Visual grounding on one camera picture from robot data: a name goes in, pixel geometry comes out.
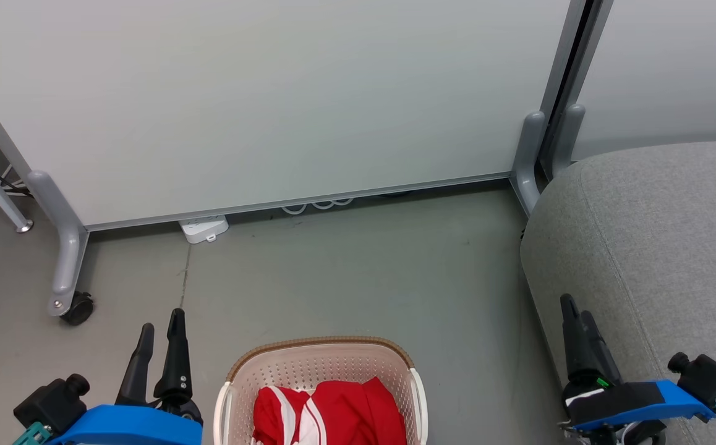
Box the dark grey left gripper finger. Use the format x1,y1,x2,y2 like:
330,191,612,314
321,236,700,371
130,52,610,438
154,308,194,406
116,323,155,406

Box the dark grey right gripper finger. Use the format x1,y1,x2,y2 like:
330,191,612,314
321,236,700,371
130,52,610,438
582,311,622,387
560,294,587,384

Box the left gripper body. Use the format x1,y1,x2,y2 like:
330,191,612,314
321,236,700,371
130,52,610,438
148,399,203,427

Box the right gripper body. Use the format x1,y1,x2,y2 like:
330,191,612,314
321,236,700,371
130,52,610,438
558,377,668,445

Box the red white garment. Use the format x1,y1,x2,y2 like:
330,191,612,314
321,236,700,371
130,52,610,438
252,377,408,445

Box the grey fabric sofa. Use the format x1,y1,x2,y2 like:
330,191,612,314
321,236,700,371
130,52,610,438
520,139,716,445

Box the black caster wheel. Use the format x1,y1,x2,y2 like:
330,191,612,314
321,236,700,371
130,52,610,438
61,292,94,326

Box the white power strip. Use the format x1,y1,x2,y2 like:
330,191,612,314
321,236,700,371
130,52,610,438
179,214,230,244

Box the cream plastic laundry basket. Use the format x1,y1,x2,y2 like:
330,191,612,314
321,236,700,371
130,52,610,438
213,336,428,445

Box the grey partition foot with caster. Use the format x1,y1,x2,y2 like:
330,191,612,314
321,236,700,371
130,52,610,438
26,171,90,317

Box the wide white partition panel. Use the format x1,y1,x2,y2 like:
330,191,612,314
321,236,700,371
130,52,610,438
0,0,589,232

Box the narrow white partition panel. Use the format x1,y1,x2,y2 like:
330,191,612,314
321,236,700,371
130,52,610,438
571,0,716,163

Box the teal left camera cable plug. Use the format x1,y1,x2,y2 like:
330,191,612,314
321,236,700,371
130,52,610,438
12,422,45,445

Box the coiled white cable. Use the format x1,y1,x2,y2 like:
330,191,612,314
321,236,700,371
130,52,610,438
281,197,356,216

